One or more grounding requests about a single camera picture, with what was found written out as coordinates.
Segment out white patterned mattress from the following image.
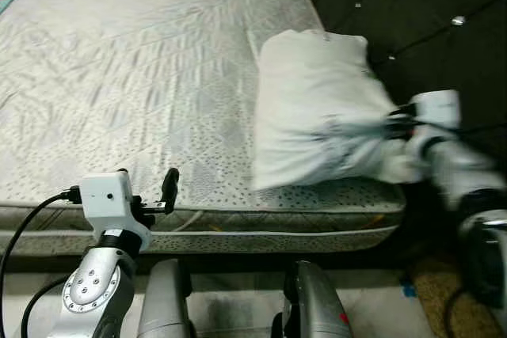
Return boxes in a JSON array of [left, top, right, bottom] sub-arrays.
[[0, 0, 406, 256]]

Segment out grey robot left leg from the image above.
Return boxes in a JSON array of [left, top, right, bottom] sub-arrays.
[[136, 259, 195, 338]]

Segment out grey robot right leg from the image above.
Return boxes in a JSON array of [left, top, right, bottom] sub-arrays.
[[272, 260, 355, 338]]

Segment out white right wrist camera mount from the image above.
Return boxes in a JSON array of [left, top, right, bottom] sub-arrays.
[[412, 89, 462, 129]]

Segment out brown floor mat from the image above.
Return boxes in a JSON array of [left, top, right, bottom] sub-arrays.
[[412, 255, 486, 338]]

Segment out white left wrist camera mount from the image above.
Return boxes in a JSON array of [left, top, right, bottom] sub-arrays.
[[79, 172, 151, 234]]

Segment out dark tufted headboard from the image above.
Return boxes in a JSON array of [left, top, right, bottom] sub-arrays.
[[303, 0, 507, 196]]

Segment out grey robot leg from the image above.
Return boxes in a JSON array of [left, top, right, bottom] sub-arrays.
[[136, 259, 195, 338], [272, 260, 355, 338]]

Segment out white pillow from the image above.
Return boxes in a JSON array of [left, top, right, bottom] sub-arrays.
[[250, 29, 425, 191]]

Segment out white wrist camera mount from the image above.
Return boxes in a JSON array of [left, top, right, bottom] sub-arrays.
[[79, 172, 151, 234], [412, 89, 462, 129]]

